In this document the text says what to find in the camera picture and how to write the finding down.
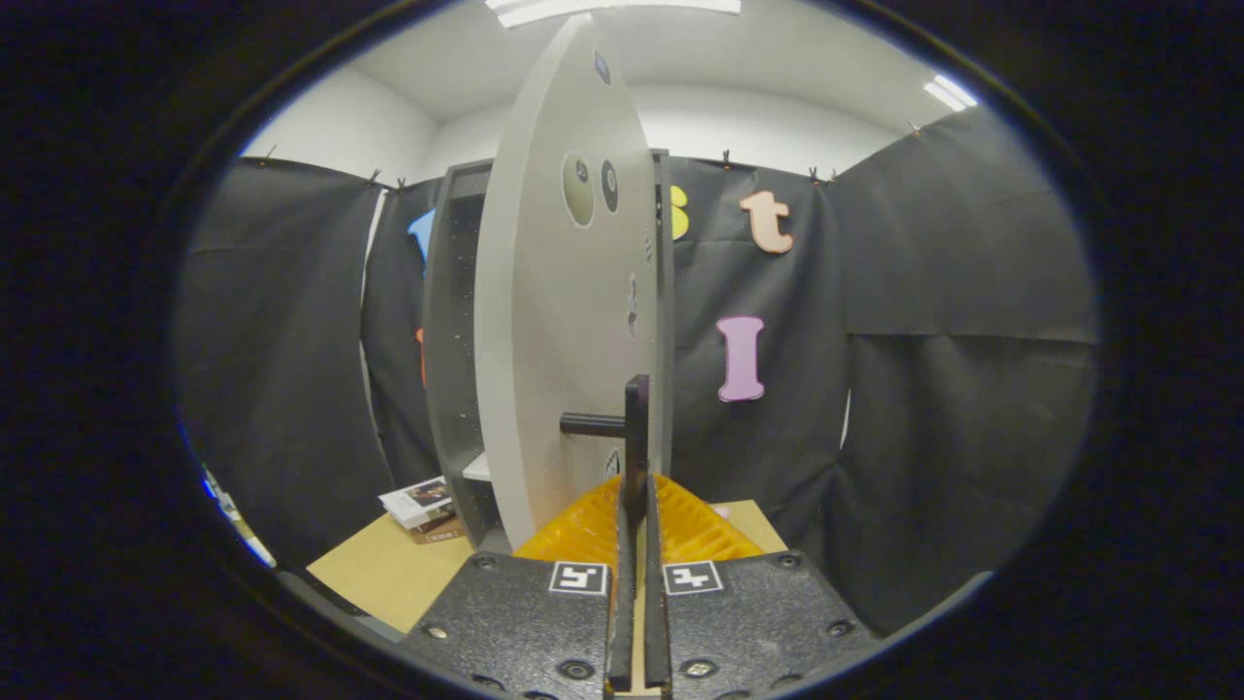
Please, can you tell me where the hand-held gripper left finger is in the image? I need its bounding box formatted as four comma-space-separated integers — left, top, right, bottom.
403, 473, 639, 700

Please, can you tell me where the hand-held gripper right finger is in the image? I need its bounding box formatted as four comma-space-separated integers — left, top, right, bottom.
641, 473, 881, 700

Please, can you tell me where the black door handle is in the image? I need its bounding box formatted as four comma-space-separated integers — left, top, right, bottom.
560, 374, 651, 526

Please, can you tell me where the light grey shoe cabinet door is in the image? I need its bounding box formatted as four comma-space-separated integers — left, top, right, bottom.
473, 14, 674, 553

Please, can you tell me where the dark grey shoe cabinet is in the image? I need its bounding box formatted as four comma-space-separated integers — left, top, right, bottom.
421, 151, 676, 555

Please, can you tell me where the black backdrop cloth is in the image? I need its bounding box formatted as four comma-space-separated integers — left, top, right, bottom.
173, 102, 1104, 638

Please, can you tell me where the small ceiling light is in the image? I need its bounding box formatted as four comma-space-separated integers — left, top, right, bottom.
923, 75, 978, 111

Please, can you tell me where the long ceiling light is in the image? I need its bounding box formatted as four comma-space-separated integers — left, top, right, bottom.
486, 0, 742, 28

